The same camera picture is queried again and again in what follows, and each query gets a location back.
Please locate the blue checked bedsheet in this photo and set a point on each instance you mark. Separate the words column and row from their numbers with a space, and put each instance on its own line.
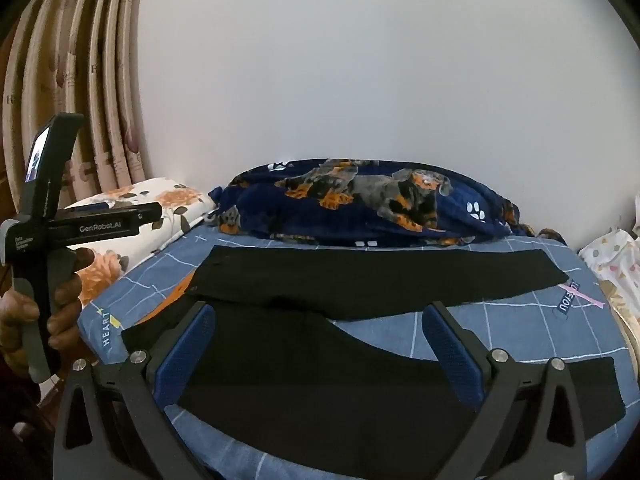
column 500, row 325

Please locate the navy dog-print blanket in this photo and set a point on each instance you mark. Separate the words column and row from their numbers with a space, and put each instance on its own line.
column 465, row 225

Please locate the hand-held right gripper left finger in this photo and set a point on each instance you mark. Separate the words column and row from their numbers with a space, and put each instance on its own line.
column 187, row 355

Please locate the white floral pillow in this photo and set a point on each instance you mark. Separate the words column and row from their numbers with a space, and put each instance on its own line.
column 125, row 247

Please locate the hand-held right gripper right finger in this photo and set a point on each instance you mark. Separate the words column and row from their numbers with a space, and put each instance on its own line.
column 450, row 355

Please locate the white patterned cloth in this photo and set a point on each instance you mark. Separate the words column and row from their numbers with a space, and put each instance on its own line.
column 610, row 255

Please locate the beige patterned curtain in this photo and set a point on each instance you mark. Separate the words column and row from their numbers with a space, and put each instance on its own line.
column 100, row 85

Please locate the black pants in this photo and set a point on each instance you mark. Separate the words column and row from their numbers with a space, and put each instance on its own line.
column 350, row 280

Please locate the person's left hand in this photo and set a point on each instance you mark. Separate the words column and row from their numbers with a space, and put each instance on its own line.
column 67, row 305

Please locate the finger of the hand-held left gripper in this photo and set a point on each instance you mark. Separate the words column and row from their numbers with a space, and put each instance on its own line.
column 145, row 212

